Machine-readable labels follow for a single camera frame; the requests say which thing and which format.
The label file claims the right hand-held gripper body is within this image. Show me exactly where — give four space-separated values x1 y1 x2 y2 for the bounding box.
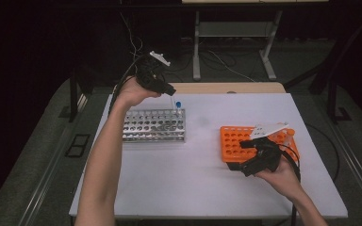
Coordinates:
248 121 290 174

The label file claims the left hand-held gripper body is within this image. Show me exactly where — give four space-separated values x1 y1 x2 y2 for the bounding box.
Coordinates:
134 50 172 93

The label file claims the orange test tube rack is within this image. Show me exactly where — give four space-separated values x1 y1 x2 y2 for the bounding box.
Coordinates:
220 125 301 164

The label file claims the orange-capped test tube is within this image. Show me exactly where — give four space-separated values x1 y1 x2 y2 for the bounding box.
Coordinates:
281 127 296 152

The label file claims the metal test tube rack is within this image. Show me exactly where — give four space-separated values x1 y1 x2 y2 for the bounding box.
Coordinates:
122 108 187 144

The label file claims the person's left hand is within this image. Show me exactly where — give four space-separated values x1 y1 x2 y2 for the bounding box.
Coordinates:
114 76 163 109

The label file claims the person's right hand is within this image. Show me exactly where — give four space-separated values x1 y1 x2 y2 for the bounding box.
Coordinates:
254 154 305 202

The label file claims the wooden table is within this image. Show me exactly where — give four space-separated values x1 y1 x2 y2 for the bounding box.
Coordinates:
169 82 287 95

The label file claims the white table mat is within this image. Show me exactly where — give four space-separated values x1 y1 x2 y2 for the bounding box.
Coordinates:
69 92 349 219

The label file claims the black metal stand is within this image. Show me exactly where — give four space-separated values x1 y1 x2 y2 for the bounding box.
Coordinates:
284 8 362 125

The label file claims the grey metal stand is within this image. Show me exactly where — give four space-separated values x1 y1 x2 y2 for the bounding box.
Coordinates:
191 10 284 82

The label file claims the black floor socket plate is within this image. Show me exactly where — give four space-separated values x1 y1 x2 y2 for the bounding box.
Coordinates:
65 134 91 158

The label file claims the tangle of black floor cables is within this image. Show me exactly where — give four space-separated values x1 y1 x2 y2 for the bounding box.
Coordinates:
163 51 196 83

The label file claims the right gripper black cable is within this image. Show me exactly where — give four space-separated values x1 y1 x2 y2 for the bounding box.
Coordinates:
281 150 303 226

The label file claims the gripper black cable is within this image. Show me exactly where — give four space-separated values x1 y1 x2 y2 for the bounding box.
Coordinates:
107 56 145 117
281 150 303 226

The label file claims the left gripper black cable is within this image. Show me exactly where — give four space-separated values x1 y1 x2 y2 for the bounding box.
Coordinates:
107 56 145 117

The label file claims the white floor cable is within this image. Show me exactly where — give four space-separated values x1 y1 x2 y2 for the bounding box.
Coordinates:
119 12 144 59
207 50 257 83

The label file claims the black floor cable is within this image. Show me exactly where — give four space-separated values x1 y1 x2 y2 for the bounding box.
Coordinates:
305 123 341 183

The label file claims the metal floor rail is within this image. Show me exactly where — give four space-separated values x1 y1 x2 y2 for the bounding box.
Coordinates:
18 93 89 226
310 93 362 220

